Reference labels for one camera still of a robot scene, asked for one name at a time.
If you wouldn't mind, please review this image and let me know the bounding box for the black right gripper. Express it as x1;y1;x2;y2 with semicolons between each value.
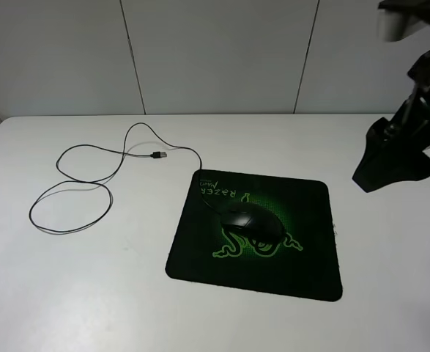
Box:
352;50;430;193

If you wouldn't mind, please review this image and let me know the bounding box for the black computer mouse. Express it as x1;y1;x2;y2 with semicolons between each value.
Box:
220;202;286;244

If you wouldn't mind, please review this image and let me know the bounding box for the black green razer mouse pad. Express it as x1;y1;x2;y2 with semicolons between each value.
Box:
166;169;343;302

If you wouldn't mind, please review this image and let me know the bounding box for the black usb mouse cable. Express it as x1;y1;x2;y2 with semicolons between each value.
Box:
29;122;227;235

